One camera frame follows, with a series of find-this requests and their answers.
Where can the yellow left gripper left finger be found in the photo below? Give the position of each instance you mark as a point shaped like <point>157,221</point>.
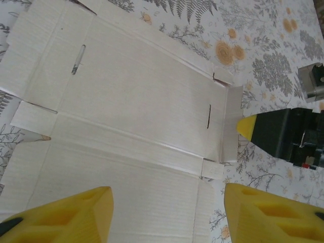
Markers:
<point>63,220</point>

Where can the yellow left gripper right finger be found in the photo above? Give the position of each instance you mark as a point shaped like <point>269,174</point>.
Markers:
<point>273,217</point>

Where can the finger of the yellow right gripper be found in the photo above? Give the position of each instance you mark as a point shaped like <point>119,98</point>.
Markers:
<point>268,134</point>

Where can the floral tablecloth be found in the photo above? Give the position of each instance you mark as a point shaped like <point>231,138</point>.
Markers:
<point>265,38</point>

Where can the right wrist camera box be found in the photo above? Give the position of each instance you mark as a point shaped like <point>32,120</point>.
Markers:
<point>310,81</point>

